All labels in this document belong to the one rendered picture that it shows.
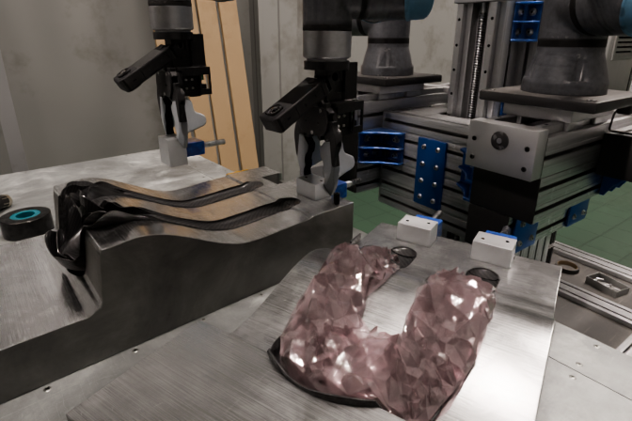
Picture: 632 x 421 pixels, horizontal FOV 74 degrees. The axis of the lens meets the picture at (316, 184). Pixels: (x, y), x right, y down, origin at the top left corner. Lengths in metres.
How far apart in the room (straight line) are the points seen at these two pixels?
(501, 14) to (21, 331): 1.05
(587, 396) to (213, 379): 0.38
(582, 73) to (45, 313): 0.91
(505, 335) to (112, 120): 2.59
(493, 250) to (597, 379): 0.17
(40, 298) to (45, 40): 2.24
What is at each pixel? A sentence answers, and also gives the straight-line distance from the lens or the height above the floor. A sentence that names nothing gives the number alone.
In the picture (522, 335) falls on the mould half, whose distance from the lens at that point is 0.43.
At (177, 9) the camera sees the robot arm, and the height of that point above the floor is 1.19.
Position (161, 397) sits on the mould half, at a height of 0.91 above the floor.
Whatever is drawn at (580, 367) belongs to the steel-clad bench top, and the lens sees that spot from 0.58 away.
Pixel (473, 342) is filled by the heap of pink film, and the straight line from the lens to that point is 0.40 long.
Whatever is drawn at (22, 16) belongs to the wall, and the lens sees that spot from 2.73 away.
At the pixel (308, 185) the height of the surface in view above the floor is 0.91.
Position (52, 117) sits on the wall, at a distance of 2.76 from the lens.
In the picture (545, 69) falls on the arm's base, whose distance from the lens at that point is 0.93.
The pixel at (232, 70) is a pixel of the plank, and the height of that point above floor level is 0.95.
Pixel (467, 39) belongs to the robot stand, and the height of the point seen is 1.13.
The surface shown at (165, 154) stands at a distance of 0.88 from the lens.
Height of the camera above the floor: 1.14
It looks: 19 degrees down
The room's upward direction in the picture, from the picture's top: straight up
